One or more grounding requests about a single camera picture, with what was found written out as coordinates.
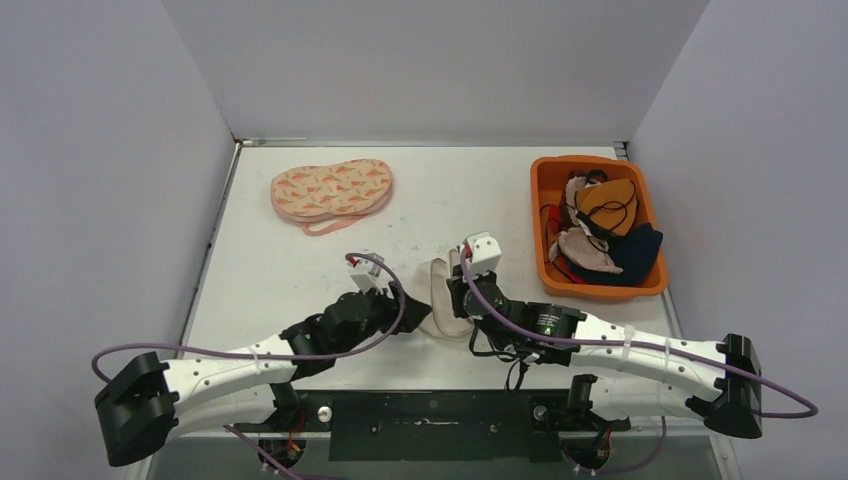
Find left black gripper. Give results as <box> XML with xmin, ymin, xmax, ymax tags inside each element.
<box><xmin>335</xmin><ymin>281</ymin><xmax>430</xmax><ymax>356</ymax></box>

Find round white mesh laundry bag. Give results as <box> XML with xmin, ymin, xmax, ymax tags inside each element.
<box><xmin>412</xmin><ymin>248</ymin><xmax>473</xmax><ymax>342</ymax></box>

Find floral mesh laundry bag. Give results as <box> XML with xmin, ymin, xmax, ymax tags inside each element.
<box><xmin>269</xmin><ymin>158</ymin><xmax>394</xmax><ymax>237</ymax></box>

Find white bra black straps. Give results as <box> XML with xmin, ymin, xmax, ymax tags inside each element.
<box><xmin>563</xmin><ymin>170</ymin><xmax>607</xmax><ymax>213</ymax></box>

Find orange bra black straps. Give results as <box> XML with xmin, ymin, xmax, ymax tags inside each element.
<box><xmin>574</xmin><ymin>177</ymin><xmax>641</xmax><ymax>240</ymax></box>

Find beige pink lace bra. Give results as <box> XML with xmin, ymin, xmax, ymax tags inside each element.
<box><xmin>548</xmin><ymin>227</ymin><xmax>623</xmax><ymax>274</ymax></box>

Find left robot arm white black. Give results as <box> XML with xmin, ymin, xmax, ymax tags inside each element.
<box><xmin>94</xmin><ymin>283</ymin><xmax>431</xmax><ymax>467</ymax></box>

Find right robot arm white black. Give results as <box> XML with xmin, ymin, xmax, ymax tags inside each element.
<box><xmin>446</xmin><ymin>273</ymin><xmax>762</xmax><ymax>439</ymax></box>

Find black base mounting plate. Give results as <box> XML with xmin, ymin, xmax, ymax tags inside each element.
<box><xmin>237</xmin><ymin>389</ymin><xmax>631</xmax><ymax>463</ymax></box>

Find navy blue garment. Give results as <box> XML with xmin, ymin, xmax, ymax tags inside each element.
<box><xmin>583</xmin><ymin>223</ymin><xmax>663</xmax><ymax>287</ymax></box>

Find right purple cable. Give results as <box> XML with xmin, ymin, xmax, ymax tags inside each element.
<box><xmin>458</xmin><ymin>248</ymin><xmax>819</xmax><ymax>475</ymax></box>

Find purple cable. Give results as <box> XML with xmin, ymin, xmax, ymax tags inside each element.
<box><xmin>458</xmin><ymin>248</ymin><xmax>819</xmax><ymax>475</ymax></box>
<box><xmin>91</xmin><ymin>252</ymin><xmax>407</xmax><ymax>480</ymax></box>

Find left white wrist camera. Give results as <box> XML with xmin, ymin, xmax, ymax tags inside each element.
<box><xmin>346</xmin><ymin>252</ymin><xmax>383</xmax><ymax>294</ymax></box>

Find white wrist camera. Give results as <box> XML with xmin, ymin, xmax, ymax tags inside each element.
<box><xmin>346</xmin><ymin>252</ymin><xmax>383</xmax><ymax>294</ymax></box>
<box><xmin>460</xmin><ymin>231</ymin><xmax>502</xmax><ymax>276</ymax></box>

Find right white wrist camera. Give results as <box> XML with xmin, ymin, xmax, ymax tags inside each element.
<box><xmin>460</xmin><ymin>231</ymin><xmax>502</xmax><ymax>276</ymax></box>

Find red black strappy garment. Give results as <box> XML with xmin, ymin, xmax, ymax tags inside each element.
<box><xmin>539</xmin><ymin>203</ymin><xmax>587</xmax><ymax>285</ymax></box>

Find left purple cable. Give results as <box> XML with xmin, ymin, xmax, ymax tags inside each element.
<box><xmin>91</xmin><ymin>252</ymin><xmax>407</xmax><ymax>480</ymax></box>

